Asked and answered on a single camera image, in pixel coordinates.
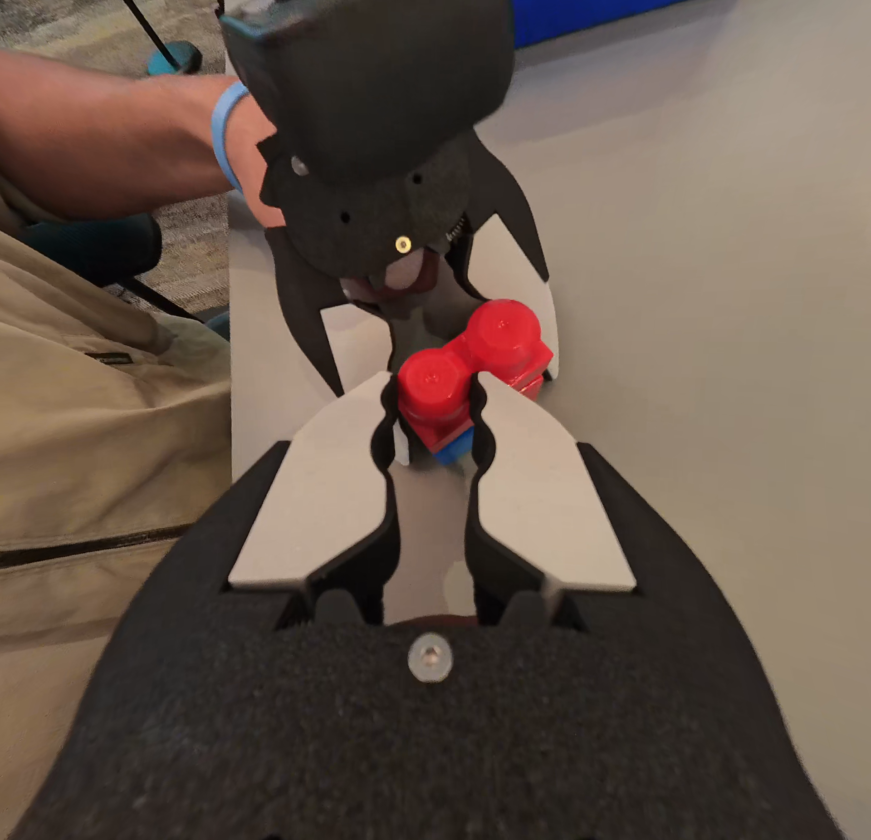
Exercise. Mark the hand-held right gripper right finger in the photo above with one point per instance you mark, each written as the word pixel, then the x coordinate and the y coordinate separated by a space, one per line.
pixel 544 506

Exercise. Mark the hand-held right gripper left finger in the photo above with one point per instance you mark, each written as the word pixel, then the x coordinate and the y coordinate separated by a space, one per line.
pixel 320 506

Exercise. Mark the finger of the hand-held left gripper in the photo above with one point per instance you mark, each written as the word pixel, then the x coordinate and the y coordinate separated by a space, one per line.
pixel 517 268
pixel 357 350

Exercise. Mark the red two-stud block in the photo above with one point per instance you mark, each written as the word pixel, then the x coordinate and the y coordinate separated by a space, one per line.
pixel 435 384

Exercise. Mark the blue single-stud block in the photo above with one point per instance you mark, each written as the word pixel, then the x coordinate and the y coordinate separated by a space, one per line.
pixel 452 448

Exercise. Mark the person's left forearm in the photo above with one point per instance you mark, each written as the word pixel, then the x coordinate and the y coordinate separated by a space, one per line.
pixel 102 139

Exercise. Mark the person's left hand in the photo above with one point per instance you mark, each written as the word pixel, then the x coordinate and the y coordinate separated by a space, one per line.
pixel 255 173

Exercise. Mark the light blue wristband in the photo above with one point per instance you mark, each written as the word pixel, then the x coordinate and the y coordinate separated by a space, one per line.
pixel 228 132

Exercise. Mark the black rod with teal foot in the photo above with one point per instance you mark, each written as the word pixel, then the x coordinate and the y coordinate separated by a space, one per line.
pixel 173 58

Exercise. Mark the blue plastic bin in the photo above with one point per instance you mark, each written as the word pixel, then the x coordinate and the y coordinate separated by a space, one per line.
pixel 612 3

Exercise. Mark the teal office chair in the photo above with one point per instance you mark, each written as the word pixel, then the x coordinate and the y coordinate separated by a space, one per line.
pixel 95 248

